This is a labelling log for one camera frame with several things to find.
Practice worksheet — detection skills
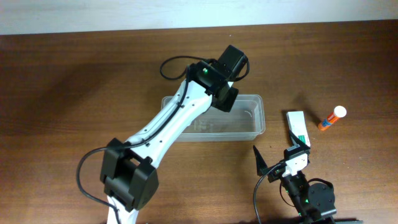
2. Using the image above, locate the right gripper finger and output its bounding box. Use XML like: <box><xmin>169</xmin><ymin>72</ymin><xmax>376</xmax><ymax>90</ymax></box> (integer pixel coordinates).
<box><xmin>253</xmin><ymin>146</ymin><xmax>268</xmax><ymax>177</ymax></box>
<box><xmin>289</xmin><ymin>130</ymin><xmax>310</xmax><ymax>152</ymax></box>

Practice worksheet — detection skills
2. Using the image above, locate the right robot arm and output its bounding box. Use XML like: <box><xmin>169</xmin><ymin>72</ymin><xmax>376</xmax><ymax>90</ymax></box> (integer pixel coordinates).
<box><xmin>252</xmin><ymin>131</ymin><xmax>336</xmax><ymax>223</ymax></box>

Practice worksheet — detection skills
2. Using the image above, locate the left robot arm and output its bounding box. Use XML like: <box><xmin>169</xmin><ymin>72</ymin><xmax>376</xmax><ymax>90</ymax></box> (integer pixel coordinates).
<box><xmin>100</xmin><ymin>45</ymin><xmax>249</xmax><ymax>223</ymax></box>

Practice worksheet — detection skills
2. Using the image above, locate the clear plastic container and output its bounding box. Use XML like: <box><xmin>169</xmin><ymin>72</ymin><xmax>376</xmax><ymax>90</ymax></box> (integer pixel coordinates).
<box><xmin>177</xmin><ymin>95</ymin><xmax>266</xmax><ymax>142</ymax></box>

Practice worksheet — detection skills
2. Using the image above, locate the white medicine box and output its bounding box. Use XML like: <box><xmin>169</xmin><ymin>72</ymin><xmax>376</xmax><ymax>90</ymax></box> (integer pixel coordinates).
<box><xmin>286</xmin><ymin>111</ymin><xmax>311</xmax><ymax>147</ymax></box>

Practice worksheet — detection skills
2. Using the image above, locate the orange tube white cap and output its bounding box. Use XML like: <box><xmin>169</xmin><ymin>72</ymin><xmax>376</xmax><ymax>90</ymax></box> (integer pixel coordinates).
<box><xmin>318</xmin><ymin>105</ymin><xmax>347</xmax><ymax>131</ymax></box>

